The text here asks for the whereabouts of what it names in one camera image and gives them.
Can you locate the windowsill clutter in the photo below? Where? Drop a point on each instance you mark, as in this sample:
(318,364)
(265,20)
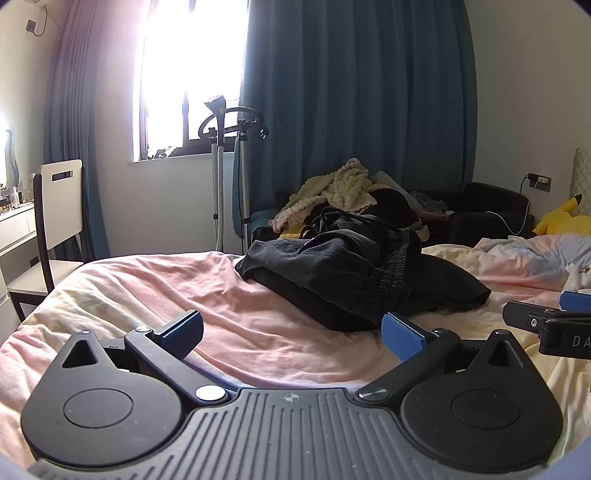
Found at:
(159,153)

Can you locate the wall socket with plug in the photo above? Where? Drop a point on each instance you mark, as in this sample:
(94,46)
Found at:
(31,26)

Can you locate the small white bottle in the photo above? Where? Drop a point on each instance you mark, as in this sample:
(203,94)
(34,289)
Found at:
(16,198)

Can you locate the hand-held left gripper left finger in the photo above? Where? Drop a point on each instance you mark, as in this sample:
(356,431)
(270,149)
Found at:
(184,330)

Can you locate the black pants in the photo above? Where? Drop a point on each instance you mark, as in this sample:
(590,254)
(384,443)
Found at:
(332,267)

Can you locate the cream knit blanket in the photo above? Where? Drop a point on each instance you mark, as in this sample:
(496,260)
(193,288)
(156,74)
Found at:
(341,184)

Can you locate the garment steamer stand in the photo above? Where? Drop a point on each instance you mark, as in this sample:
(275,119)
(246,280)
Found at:
(221,175)

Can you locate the window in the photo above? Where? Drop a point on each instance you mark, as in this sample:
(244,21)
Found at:
(184,69)

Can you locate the pink bed sheet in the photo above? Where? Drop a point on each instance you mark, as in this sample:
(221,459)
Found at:
(138,295)

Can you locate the black sofa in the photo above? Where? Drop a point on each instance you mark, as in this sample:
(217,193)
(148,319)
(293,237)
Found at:
(489,196)

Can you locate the wall outlet with charger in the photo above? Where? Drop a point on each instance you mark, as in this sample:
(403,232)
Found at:
(540,181)

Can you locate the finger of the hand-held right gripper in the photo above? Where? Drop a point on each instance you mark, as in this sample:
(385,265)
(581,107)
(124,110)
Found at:
(524,314)
(577,301)

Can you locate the white chair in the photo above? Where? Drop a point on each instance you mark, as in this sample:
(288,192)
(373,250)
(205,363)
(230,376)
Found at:
(62,203)

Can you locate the air conditioner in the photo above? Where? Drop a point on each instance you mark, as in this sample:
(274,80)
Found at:
(34,2)

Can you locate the yellow cloth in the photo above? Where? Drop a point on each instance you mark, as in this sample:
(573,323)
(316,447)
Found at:
(293,233)

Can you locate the wide blue curtain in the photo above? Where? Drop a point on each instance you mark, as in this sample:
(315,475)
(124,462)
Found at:
(346,92)

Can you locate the padded headboard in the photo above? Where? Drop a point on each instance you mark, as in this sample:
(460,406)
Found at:
(582,175)

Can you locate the white dresser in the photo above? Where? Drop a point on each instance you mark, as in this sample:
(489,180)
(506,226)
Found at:
(14,235)

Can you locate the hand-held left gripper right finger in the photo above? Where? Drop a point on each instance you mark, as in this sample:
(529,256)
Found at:
(401,337)

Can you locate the black clothes pile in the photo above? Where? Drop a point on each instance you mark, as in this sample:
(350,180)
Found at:
(392,203)

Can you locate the dresser mirror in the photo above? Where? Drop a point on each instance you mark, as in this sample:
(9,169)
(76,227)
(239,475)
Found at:
(9,157)

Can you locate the grey pink clothes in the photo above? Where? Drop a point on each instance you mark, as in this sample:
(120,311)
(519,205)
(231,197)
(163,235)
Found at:
(434,205)

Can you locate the pastel quilt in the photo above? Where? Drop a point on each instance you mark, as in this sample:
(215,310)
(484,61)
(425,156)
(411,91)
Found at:
(521,258)

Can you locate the yellow plush toy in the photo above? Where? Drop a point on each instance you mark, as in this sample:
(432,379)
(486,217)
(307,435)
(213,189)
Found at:
(561,221)

